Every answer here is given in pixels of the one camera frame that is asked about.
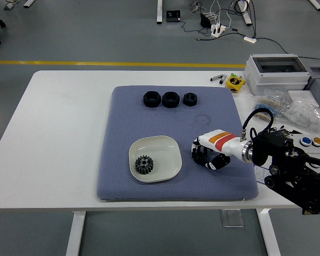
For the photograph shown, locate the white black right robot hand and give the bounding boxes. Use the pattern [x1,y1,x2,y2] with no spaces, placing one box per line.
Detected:
[191,129,246,171]

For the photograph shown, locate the large black gear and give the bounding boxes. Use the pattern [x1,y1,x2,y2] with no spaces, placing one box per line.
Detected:
[134,155,155,176]

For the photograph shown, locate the small black hex nut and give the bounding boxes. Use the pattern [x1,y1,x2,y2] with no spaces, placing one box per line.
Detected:
[182,92,198,107]

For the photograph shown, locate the large black hex nut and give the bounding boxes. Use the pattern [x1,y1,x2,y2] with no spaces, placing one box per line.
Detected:
[162,91,180,109]
[143,91,161,109]

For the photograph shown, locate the push-button control box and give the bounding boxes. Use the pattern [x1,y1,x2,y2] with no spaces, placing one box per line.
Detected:
[289,129,320,150]

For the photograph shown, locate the purple white label card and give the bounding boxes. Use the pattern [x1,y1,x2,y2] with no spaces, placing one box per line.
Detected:
[253,164,270,185]

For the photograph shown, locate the yellow tape measure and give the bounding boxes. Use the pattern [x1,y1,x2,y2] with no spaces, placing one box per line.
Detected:
[226,76,246,93]

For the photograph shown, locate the white square dish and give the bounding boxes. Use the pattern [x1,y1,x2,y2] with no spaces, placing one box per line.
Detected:
[129,135,183,183]

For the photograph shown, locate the clear bag of resistors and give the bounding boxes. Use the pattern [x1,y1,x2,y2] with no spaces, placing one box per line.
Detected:
[254,90,291,121]

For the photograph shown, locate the blue-grey quilted mat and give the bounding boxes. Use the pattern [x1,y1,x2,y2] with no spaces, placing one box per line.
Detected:
[96,85,259,202]

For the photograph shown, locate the clear bag of white parts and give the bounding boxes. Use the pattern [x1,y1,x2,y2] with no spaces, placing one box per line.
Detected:
[282,99,320,134]

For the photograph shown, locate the white power strip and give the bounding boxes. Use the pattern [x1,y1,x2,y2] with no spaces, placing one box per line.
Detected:
[210,23,226,38]

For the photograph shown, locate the black power adapter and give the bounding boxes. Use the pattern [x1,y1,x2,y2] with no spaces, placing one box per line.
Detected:
[200,13,212,28]

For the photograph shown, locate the black device on floor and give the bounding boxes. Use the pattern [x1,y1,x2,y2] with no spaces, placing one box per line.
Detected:
[166,10,181,23]

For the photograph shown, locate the clear plastic bracket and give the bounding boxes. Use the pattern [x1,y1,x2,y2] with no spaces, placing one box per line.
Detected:
[220,210,245,228]

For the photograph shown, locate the grey electrical enclosure box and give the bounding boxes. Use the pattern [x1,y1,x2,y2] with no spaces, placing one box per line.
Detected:
[244,54,311,96]

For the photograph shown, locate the black floor cable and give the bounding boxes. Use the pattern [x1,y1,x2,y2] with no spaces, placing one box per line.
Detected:
[180,0,320,66]

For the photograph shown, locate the white floor cable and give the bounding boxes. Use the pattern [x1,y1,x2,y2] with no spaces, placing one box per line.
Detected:
[190,0,239,30]

